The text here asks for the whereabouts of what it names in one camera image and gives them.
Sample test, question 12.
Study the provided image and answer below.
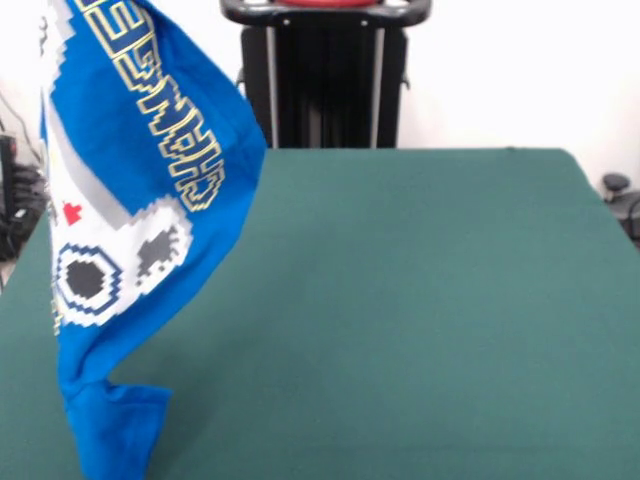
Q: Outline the blue game controller print t-shirt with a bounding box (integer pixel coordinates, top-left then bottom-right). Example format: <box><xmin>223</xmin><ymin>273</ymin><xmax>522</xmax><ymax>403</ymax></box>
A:
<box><xmin>38</xmin><ymin>0</ymin><xmax>269</xmax><ymax>480</ymax></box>

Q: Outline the dark green table cloth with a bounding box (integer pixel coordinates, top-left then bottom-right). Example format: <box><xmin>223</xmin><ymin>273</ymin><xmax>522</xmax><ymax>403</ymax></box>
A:
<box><xmin>0</xmin><ymin>147</ymin><xmax>640</xmax><ymax>480</ymax></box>

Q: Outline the black office chair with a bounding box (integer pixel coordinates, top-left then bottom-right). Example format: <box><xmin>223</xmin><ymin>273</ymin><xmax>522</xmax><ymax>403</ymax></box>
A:
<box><xmin>601</xmin><ymin>172</ymin><xmax>640</xmax><ymax>251</ymax></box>

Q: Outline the black computer box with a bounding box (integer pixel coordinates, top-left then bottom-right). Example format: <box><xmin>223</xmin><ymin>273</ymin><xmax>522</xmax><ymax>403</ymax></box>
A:
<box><xmin>0</xmin><ymin>132</ymin><xmax>19</xmax><ymax>221</ymax></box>

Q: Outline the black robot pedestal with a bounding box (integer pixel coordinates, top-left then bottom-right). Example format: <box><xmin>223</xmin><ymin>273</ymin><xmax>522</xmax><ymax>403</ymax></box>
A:
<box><xmin>219</xmin><ymin>0</ymin><xmax>431</xmax><ymax>149</ymax></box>

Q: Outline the black cable bundle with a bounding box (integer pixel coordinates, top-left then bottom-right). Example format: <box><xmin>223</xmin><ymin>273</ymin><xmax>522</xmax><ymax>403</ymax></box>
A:
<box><xmin>0</xmin><ymin>163</ymin><xmax>51</xmax><ymax>262</ymax></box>

